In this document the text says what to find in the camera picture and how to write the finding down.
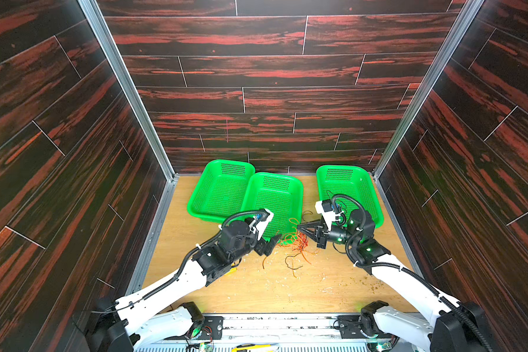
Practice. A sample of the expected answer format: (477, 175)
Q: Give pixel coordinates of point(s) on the green basket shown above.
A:
(281, 194)
(220, 190)
(351, 181)

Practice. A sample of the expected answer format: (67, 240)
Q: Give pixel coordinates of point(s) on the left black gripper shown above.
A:
(262, 248)

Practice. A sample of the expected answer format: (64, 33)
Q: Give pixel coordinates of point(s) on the left green basket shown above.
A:
(220, 190)

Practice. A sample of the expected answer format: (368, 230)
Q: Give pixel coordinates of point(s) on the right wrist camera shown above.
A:
(331, 213)

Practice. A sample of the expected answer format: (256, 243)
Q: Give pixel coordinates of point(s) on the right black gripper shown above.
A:
(319, 235)

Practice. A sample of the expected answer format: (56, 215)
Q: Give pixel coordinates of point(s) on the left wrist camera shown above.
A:
(260, 223)

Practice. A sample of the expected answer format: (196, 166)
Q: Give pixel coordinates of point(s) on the right green basket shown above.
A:
(351, 181)

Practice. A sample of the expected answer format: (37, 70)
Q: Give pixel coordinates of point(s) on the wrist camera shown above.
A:
(331, 213)
(260, 223)

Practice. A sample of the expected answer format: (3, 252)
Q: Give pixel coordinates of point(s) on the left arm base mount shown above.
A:
(208, 330)

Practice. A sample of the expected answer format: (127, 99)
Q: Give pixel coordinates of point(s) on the middle green basket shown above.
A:
(281, 194)

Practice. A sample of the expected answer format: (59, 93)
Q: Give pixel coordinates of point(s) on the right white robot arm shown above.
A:
(445, 324)

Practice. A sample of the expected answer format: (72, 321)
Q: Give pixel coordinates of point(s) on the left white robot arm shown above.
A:
(134, 321)

